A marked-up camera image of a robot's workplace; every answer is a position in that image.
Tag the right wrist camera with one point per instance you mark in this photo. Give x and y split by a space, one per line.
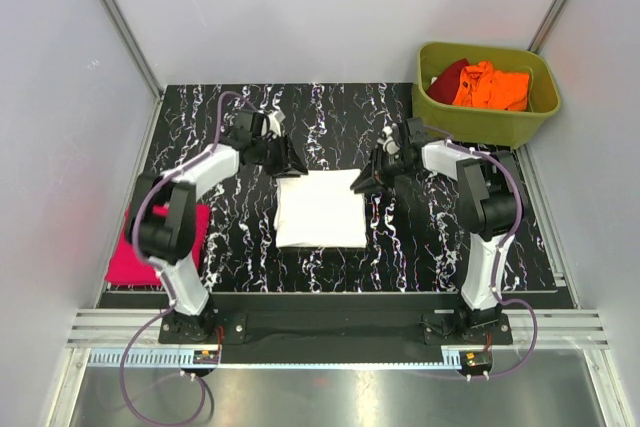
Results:
389 139

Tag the white printed t-shirt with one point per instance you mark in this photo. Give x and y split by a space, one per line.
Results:
319 210

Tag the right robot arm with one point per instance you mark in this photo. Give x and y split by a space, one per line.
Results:
490 208

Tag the orange t-shirt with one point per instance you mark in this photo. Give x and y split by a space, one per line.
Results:
481 86

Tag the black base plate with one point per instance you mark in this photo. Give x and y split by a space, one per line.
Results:
289 349

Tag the folded pink t-shirt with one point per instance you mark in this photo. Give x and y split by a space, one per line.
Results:
125 269

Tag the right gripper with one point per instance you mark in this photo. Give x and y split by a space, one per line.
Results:
373 177

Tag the dark red t-shirt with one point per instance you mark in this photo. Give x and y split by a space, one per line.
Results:
444 89

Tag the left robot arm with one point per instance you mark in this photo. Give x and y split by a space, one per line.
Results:
161 225

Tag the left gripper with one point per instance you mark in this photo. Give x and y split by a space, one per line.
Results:
288 159

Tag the olive green plastic bin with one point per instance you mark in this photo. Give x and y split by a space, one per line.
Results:
475 125

